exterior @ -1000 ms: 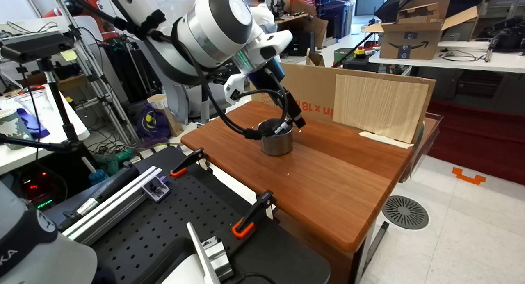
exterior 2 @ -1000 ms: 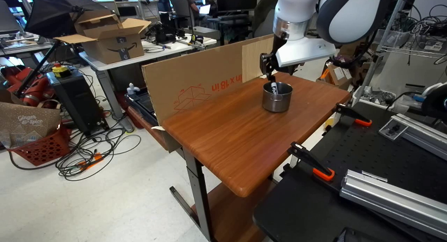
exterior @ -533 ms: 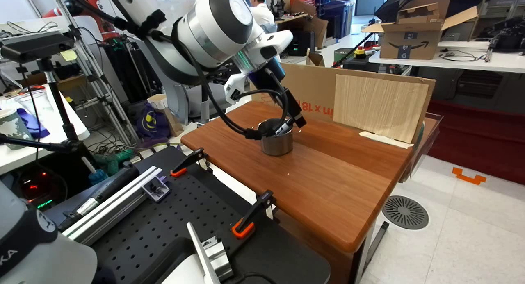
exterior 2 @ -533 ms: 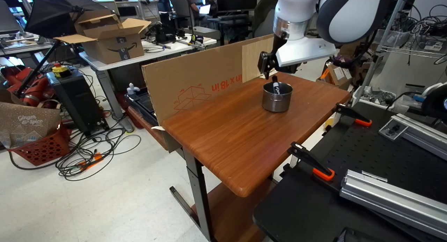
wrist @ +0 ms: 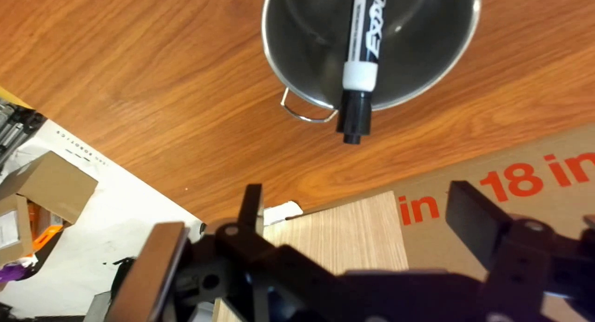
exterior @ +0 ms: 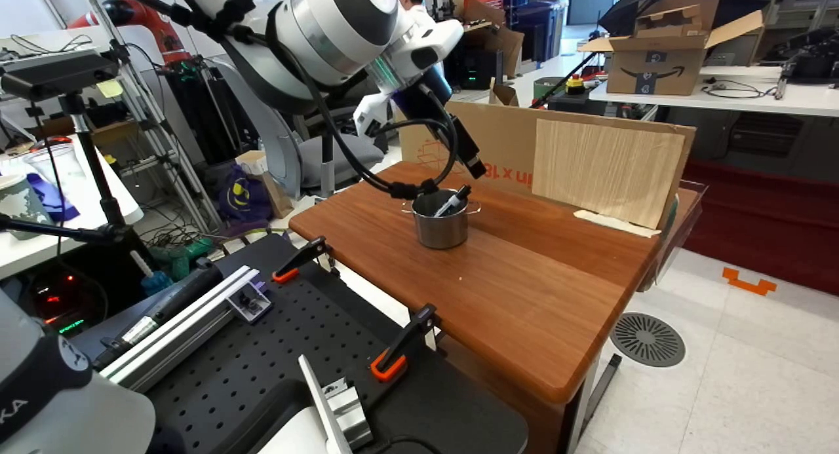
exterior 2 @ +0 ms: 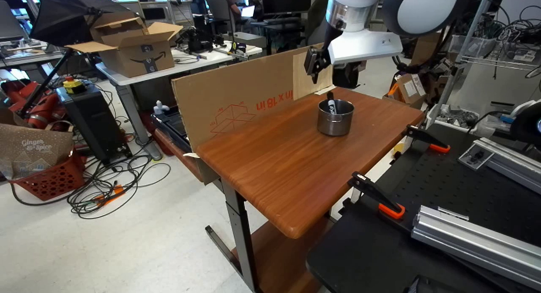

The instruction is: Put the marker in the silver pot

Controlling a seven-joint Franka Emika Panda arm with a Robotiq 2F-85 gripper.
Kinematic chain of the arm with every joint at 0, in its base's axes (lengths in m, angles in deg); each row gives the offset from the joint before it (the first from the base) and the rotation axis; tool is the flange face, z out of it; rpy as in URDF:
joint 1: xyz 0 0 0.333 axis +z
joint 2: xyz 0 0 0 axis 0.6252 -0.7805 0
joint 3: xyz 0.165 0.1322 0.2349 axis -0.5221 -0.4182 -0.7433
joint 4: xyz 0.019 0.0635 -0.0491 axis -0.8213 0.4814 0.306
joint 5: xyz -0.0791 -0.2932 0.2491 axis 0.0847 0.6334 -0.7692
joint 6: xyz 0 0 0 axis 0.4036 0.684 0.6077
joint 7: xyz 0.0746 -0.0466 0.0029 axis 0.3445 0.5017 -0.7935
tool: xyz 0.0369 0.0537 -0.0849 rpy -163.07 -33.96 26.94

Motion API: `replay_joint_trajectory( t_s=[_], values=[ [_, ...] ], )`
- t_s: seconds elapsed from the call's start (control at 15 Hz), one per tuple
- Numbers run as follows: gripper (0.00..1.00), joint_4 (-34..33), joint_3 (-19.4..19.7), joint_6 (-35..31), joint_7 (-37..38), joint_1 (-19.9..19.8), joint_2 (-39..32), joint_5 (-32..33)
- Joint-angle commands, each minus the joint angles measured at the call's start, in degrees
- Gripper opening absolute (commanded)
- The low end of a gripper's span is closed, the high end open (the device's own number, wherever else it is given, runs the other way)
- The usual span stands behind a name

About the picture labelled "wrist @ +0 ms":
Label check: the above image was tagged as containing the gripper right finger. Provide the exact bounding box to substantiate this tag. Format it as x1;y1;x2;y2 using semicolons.
445;180;595;322

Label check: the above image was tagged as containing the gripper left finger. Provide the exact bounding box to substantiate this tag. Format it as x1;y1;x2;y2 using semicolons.
172;184;341;322

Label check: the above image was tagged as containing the black and white marker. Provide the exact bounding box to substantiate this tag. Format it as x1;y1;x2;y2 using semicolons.
336;0;387;145

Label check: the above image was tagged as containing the silver metal pot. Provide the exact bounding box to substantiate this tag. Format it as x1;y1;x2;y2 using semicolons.
261;0;483;124

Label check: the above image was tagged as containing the white paper scrap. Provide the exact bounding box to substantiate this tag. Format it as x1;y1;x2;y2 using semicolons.
263;200;304;226

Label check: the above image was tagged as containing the cardboard box with red print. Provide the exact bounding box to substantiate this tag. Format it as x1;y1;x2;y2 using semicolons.
297;122;595;322

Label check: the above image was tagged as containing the light wood board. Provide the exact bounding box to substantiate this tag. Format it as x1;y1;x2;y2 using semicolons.
214;191;410;322

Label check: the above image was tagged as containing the brown wooden slat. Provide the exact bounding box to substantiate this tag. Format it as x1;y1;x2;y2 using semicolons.
106;222;189;322

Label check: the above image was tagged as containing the white sheet with print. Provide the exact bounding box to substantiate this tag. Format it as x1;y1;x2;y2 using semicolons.
0;119;206;319

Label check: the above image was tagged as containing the orange object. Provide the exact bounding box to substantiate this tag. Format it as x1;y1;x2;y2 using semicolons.
28;204;64;258

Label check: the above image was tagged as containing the open brown cardboard box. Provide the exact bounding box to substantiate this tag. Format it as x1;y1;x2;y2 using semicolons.
0;150;99;267

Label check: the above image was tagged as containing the purple object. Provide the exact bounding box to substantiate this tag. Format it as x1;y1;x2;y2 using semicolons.
0;261;39;283

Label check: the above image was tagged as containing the black metal frame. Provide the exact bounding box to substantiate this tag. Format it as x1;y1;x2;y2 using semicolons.
0;98;48;168

